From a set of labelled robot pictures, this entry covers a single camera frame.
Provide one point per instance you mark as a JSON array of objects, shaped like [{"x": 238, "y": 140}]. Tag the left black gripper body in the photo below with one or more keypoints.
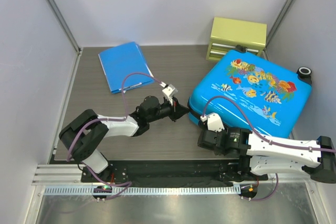
[{"x": 166, "y": 109}]

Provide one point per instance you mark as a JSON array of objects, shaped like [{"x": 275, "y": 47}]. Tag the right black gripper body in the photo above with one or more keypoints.
[{"x": 224, "y": 130}]

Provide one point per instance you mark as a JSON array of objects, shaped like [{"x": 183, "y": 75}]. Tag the blue suitcase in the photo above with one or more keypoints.
[{"x": 245, "y": 89}]

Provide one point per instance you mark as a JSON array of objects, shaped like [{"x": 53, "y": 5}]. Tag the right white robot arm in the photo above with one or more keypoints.
[{"x": 261, "y": 154}]

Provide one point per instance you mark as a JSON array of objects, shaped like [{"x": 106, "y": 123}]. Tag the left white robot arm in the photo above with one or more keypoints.
[{"x": 82, "y": 136}]

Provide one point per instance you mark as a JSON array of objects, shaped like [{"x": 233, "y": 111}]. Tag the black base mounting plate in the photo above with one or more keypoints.
[{"x": 178, "y": 173}]

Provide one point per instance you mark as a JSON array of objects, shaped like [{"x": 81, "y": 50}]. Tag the blue file folder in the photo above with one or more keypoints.
[{"x": 125, "y": 65}]

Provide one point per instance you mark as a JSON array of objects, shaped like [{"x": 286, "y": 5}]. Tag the olive green drawer box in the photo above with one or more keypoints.
[{"x": 228, "y": 33}]

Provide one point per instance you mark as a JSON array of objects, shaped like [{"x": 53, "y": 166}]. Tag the white slotted cable duct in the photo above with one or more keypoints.
[{"x": 138, "y": 191}]

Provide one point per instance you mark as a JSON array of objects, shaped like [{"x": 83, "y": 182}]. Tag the left aluminium frame post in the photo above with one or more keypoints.
[{"x": 60, "y": 19}]

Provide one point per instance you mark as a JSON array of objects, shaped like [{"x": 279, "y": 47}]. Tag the aluminium frame post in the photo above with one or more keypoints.
[
  {"x": 281, "y": 16},
  {"x": 60, "y": 19}
]

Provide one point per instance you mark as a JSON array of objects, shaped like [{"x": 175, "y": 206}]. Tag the right aluminium frame post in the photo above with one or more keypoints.
[{"x": 281, "y": 16}]

